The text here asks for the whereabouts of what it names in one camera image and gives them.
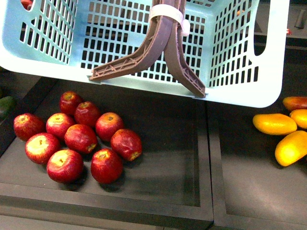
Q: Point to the brown basket handle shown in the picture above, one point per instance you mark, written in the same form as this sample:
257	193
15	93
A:
164	37

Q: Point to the light blue plastic basket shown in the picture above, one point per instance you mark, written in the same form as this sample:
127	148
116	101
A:
227	51

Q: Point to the yellow mango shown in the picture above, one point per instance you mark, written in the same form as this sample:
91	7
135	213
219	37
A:
300	117
291	148
274	124

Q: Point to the red mango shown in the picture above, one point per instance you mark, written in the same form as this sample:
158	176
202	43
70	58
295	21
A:
295	102

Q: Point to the green avocado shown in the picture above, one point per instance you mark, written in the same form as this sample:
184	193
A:
7	104

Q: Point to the red apple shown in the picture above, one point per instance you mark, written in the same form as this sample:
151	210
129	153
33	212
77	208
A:
40	147
81	138
65	166
107	125
106	166
127	144
87	113
69	101
27	125
58	124

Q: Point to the black display tray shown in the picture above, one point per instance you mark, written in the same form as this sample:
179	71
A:
251	191
167	184

